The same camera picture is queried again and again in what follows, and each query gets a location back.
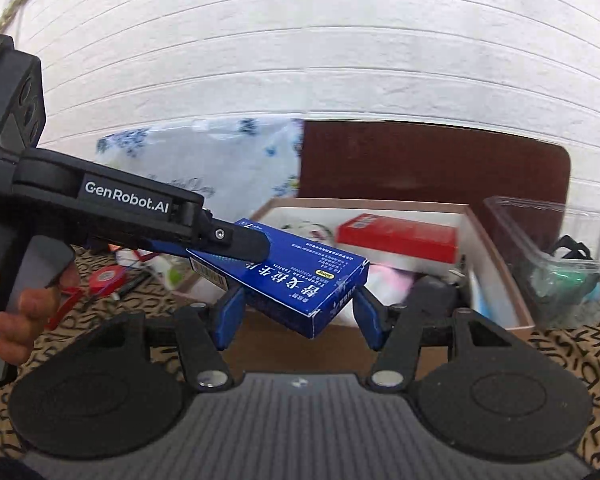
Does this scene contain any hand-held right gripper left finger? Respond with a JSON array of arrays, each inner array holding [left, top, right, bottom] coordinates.
[[82, 284, 247, 392]]

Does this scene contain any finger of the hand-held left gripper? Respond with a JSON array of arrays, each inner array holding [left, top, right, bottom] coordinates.
[[177, 199, 274, 263]]

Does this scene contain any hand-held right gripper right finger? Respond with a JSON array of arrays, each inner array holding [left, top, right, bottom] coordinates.
[[352, 289, 512, 394]]

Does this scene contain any blue medicine box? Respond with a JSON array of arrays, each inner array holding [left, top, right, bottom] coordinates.
[[186, 217, 371, 340]]

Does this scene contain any brown cardboard box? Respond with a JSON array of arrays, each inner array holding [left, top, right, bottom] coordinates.
[[177, 196, 537, 376]]

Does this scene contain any red tape roll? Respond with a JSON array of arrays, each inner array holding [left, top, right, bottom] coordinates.
[[87, 265, 126, 295]]

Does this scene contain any patterned cloth covered desktop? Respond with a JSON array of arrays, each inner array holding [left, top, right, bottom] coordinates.
[[0, 245, 600, 480]]

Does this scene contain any person's left hand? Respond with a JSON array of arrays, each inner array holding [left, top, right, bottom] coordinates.
[[0, 249, 81, 365]]

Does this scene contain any pink packet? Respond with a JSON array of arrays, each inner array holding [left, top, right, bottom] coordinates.
[[367, 262, 416, 306]]

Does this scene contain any white green small packet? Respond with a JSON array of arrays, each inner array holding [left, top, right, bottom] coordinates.
[[152, 255, 196, 293]]

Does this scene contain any white printed packet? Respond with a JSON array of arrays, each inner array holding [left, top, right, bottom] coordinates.
[[285, 217, 338, 246]]

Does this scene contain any black flat item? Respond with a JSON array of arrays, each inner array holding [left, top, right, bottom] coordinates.
[[410, 276, 463, 311]]

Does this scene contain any white floral plastic bag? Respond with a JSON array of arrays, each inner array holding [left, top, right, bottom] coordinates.
[[94, 116, 303, 221]]

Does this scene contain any red white box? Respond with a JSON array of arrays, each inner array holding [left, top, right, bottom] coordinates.
[[336, 212, 458, 265]]

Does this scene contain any black pen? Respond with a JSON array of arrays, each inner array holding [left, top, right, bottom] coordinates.
[[111, 272, 153, 302]]

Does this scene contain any red strip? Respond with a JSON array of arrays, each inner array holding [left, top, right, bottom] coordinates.
[[44, 284, 98, 332]]

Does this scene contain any dark brown board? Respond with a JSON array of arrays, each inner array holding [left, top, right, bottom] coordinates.
[[297, 119, 572, 261]]

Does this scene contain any clear plastic container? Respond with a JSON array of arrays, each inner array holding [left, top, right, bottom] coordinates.
[[482, 195, 600, 331]]

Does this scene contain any green object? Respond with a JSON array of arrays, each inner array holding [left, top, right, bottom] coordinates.
[[530, 267, 600, 311]]

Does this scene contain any black strap object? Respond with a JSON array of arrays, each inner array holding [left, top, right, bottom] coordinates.
[[547, 235, 596, 266]]

